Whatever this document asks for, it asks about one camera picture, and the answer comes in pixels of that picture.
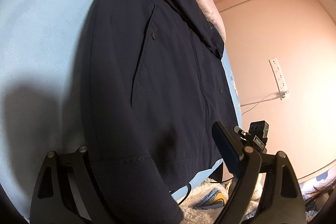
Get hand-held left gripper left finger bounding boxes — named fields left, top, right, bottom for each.
left=30, top=147, right=116, bottom=224

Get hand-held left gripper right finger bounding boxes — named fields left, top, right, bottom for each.
left=211, top=121, right=306, bottom=224

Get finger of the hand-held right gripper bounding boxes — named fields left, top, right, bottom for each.
left=234, top=126, right=253, bottom=145

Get navy zip coat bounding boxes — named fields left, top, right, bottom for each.
left=79, top=0, right=239, bottom=223

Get person's dark hair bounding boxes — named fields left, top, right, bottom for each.
left=302, top=185, right=332, bottom=214

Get blue floral bed sheet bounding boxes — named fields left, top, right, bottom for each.
left=0, top=0, right=243, bottom=218

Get white cable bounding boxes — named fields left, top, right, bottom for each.
left=240, top=93, right=282, bottom=115

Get white wall socket strip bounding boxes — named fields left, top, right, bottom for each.
left=269, top=57, right=289, bottom=101

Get black cable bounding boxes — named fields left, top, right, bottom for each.
left=168, top=182, right=192, bottom=203

